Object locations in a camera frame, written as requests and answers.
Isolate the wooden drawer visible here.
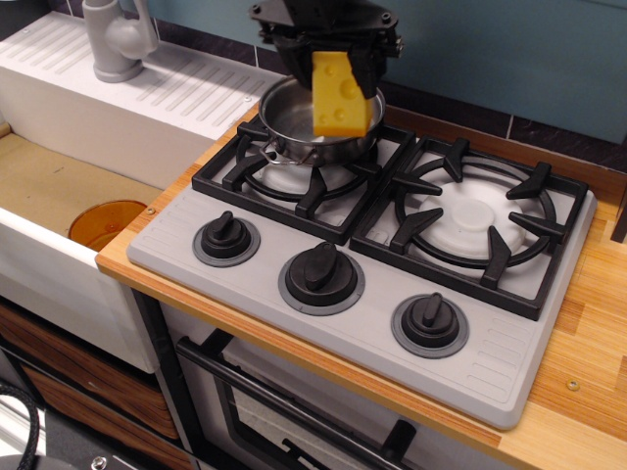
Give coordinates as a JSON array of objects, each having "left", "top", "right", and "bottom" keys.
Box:
[
  {"left": 23, "top": 366, "right": 193, "bottom": 470},
  {"left": 1, "top": 303, "right": 168, "bottom": 421}
]

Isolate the stainless steel pot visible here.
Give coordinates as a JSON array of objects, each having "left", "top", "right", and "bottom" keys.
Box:
[{"left": 259, "top": 76, "right": 386, "bottom": 166}]

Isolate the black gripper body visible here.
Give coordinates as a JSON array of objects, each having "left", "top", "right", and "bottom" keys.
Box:
[{"left": 249, "top": 0, "right": 403, "bottom": 55}]

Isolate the upper wooden drawer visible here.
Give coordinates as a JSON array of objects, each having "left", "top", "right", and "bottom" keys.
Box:
[{"left": 1, "top": 303, "right": 168, "bottom": 421}]

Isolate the black left burner grate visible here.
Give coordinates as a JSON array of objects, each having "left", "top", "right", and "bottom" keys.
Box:
[{"left": 192, "top": 117, "right": 416, "bottom": 245}]

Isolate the toy oven door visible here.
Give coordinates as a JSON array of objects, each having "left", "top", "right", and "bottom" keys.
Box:
[{"left": 163, "top": 306, "right": 506, "bottom": 469}]

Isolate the black stove knob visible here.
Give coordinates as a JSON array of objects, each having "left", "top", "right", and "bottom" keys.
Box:
[
  {"left": 192, "top": 211, "right": 261, "bottom": 268},
  {"left": 391, "top": 293, "right": 469, "bottom": 359},
  {"left": 278, "top": 242, "right": 365, "bottom": 316}
]

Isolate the black oven door handle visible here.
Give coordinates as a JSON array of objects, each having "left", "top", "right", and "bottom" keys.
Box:
[{"left": 175, "top": 330, "right": 415, "bottom": 469}]

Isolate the black left stove knob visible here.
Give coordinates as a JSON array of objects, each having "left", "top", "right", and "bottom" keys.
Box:
[{"left": 192, "top": 211, "right": 261, "bottom": 268}]

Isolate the yellow cheese wedge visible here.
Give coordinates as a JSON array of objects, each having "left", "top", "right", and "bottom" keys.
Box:
[{"left": 312, "top": 51, "right": 373, "bottom": 138}]

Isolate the brass screw right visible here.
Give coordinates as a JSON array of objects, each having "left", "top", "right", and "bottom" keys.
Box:
[{"left": 566, "top": 380, "right": 580, "bottom": 392}]

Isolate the white toy sink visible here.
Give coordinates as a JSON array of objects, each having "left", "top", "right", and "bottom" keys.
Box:
[{"left": 1, "top": 13, "right": 277, "bottom": 373}]

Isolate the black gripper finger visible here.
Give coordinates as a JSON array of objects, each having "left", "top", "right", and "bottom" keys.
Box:
[
  {"left": 348, "top": 46, "right": 393, "bottom": 99},
  {"left": 274, "top": 40, "right": 314, "bottom": 90}
]

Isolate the black burner grate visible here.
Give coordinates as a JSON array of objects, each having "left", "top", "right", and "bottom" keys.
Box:
[
  {"left": 192, "top": 117, "right": 416, "bottom": 245},
  {"left": 350, "top": 137, "right": 597, "bottom": 320}
]

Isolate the black braided cable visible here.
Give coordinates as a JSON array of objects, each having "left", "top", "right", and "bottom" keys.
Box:
[{"left": 0, "top": 384, "right": 48, "bottom": 470}]

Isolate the grey toy faucet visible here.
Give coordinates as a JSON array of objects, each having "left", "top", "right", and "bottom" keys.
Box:
[{"left": 82, "top": 0, "right": 159, "bottom": 83}]

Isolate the black right burner grate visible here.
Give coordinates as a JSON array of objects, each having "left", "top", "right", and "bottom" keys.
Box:
[{"left": 350, "top": 137, "right": 597, "bottom": 320}]

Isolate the black middle stove knob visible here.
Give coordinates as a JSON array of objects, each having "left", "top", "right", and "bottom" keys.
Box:
[{"left": 278, "top": 242, "right": 365, "bottom": 316}]

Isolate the black right stove knob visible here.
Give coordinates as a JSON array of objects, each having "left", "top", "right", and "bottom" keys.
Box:
[{"left": 391, "top": 293, "right": 469, "bottom": 359}]

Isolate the grey toy stove top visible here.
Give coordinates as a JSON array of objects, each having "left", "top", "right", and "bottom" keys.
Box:
[{"left": 127, "top": 181, "right": 568, "bottom": 429}]

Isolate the lower wooden drawer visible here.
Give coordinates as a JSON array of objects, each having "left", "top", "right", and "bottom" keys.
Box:
[{"left": 23, "top": 366, "right": 193, "bottom": 470}]

